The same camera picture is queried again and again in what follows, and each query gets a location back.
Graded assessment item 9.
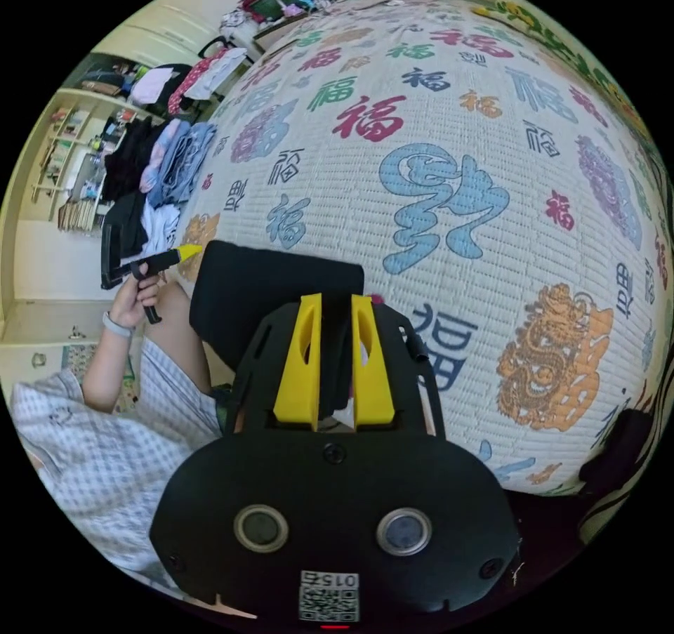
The chair draped with clothes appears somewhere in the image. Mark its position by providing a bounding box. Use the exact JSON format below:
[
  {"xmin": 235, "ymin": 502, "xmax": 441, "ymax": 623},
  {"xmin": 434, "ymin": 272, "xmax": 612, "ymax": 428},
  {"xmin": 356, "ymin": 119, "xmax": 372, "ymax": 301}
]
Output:
[{"xmin": 167, "ymin": 37, "xmax": 249, "ymax": 117}]

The black t-shirt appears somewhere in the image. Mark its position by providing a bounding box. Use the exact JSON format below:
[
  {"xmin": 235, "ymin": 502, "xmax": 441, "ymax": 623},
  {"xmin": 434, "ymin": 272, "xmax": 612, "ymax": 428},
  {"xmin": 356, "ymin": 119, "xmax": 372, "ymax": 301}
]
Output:
[{"xmin": 189, "ymin": 239, "xmax": 366, "ymax": 420}]

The pile of clothes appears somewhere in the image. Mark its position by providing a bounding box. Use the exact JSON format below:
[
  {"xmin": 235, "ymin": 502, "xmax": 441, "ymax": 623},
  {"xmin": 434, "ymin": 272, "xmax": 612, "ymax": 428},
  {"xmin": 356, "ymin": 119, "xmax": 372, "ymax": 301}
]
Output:
[{"xmin": 102, "ymin": 117, "xmax": 220, "ymax": 268}]

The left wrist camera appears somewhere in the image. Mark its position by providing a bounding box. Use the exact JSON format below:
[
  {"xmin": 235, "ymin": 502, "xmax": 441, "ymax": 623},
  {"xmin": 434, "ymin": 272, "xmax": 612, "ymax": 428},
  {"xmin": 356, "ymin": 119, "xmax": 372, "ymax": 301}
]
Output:
[{"xmin": 100, "ymin": 223, "xmax": 128, "ymax": 291}]

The open wooden shelf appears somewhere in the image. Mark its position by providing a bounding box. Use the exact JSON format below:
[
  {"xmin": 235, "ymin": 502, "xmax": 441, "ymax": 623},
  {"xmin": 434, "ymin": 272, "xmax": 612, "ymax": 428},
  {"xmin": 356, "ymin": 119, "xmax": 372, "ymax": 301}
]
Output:
[{"xmin": 30, "ymin": 86, "xmax": 165, "ymax": 236}]

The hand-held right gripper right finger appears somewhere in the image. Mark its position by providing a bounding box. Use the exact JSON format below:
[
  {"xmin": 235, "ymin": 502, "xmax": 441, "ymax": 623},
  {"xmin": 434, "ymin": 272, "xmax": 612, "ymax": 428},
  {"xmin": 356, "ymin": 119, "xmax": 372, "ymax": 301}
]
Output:
[{"xmin": 351, "ymin": 294, "xmax": 397, "ymax": 432}]

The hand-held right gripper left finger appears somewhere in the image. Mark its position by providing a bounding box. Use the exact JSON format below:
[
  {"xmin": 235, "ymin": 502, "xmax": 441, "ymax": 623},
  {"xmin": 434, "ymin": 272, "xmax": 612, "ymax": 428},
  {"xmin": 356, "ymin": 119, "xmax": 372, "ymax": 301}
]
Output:
[{"xmin": 272, "ymin": 293, "xmax": 323, "ymax": 432}]

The person's left hand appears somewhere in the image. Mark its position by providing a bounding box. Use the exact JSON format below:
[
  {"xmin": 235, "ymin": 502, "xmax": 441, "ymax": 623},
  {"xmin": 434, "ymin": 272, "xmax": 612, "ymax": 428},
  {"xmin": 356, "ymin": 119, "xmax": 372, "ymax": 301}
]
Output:
[{"xmin": 112, "ymin": 273, "xmax": 162, "ymax": 331}]

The person's left forearm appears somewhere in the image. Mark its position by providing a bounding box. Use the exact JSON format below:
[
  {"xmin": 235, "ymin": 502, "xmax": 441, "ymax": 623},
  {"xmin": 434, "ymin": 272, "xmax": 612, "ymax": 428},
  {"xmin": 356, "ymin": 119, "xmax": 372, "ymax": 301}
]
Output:
[{"xmin": 81, "ymin": 311, "xmax": 139, "ymax": 414}]

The person's body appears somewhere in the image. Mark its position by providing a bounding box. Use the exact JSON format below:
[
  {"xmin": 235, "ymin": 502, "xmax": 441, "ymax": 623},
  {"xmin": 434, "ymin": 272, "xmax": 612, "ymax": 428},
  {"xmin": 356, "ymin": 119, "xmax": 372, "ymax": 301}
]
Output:
[{"xmin": 10, "ymin": 281, "xmax": 236, "ymax": 588}]

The cluttered desk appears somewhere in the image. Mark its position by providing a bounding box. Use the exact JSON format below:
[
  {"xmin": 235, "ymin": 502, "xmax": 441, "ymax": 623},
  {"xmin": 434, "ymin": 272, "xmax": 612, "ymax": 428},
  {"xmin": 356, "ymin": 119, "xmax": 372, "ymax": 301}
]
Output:
[{"xmin": 220, "ymin": 0, "xmax": 339, "ymax": 51}]

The bed with printed quilt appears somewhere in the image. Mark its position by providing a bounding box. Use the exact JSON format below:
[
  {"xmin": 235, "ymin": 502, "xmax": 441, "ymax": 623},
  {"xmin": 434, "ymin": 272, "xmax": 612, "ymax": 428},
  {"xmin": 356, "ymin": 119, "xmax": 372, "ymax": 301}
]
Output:
[{"xmin": 173, "ymin": 0, "xmax": 670, "ymax": 499}]

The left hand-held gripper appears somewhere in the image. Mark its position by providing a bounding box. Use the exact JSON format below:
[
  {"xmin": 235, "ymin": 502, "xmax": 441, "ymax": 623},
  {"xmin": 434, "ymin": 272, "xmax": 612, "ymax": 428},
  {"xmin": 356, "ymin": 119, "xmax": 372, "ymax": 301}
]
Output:
[{"xmin": 119, "ymin": 244, "xmax": 204, "ymax": 326}]

